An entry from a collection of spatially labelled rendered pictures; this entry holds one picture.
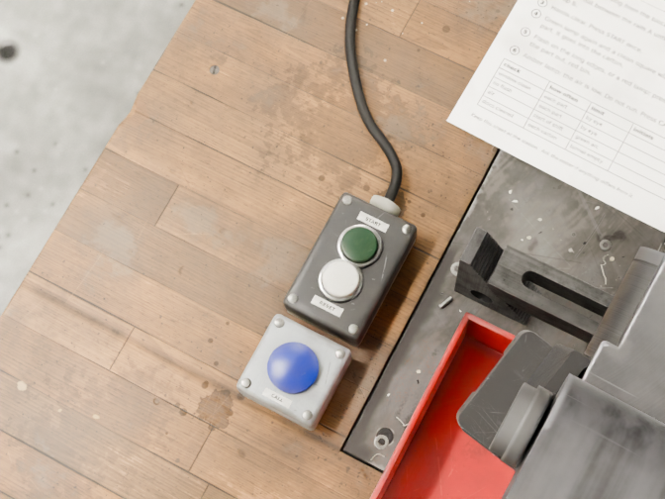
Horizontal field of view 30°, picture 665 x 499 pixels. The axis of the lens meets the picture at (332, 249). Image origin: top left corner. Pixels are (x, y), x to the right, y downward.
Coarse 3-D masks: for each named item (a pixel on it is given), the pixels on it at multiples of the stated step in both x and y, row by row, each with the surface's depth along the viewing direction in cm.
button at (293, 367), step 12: (276, 348) 96; (288, 348) 96; (300, 348) 96; (276, 360) 96; (288, 360) 96; (300, 360) 96; (312, 360) 96; (276, 372) 95; (288, 372) 95; (300, 372) 95; (312, 372) 95; (276, 384) 95; (288, 384) 95; (300, 384) 95; (312, 384) 95
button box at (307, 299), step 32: (352, 0) 107; (352, 32) 107; (352, 64) 106; (352, 224) 99; (384, 224) 99; (320, 256) 99; (384, 256) 98; (320, 288) 98; (384, 288) 98; (320, 320) 97; (352, 320) 97
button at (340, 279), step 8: (336, 264) 98; (344, 264) 98; (328, 272) 97; (336, 272) 97; (344, 272) 97; (352, 272) 97; (328, 280) 97; (336, 280) 97; (344, 280) 97; (352, 280) 97; (328, 288) 97; (336, 288) 97; (344, 288) 97; (352, 288) 97; (336, 296) 97; (344, 296) 97
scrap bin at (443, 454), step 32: (480, 320) 94; (448, 352) 93; (480, 352) 98; (448, 384) 98; (480, 384) 98; (416, 416) 92; (448, 416) 97; (416, 448) 96; (448, 448) 96; (480, 448) 96; (384, 480) 90; (416, 480) 96; (448, 480) 96; (480, 480) 96
